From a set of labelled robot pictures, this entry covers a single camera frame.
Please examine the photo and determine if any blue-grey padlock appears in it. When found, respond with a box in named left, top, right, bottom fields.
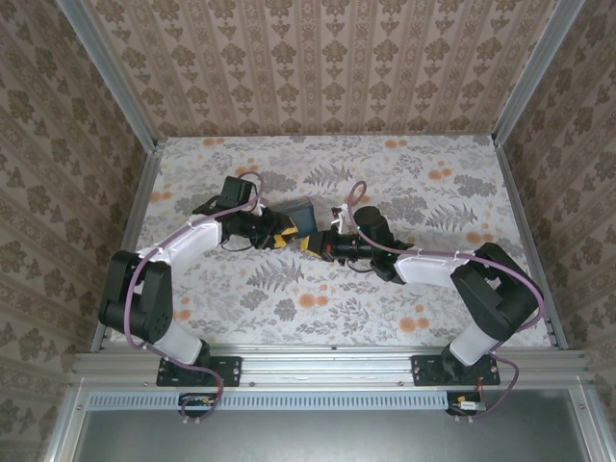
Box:
left=271, top=196, right=320, bottom=240

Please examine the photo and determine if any floral printed tablecloth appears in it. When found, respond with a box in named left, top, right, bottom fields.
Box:
left=110, top=134, right=554, bottom=347

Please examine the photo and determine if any small controller board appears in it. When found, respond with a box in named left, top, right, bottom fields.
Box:
left=446, top=391, right=487, bottom=418
left=180, top=393, right=218, bottom=418

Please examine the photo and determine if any grey metal sheet panel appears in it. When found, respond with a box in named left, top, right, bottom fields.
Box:
left=71, top=389, right=596, bottom=462

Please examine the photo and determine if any aluminium side rail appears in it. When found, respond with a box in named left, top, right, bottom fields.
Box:
left=494, top=138, right=570, bottom=350
left=90, top=139, right=168, bottom=352

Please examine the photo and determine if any aluminium front rail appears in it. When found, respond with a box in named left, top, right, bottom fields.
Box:
left=69, top=344, right=591, bottom=389

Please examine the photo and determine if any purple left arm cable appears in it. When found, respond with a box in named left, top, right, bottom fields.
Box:
left=125, top=170, right=265, bottom=424

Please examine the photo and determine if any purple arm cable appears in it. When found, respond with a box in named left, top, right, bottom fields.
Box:
left=125, top=170, right=265, bottom=424
left=346, top=180, right=546, bottom=424

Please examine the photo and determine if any slotted grey cable duct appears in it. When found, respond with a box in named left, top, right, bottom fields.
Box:
left=89, top=390, right=451, bottom=411

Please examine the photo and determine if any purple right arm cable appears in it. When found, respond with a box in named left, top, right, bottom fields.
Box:
left=346, top=180, right=546, bottom=424

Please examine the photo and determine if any aluminium frame post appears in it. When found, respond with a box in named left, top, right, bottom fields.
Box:
left=492, top=0, right=587, bottom=146
left=55, top=0, right=161, bottom=151

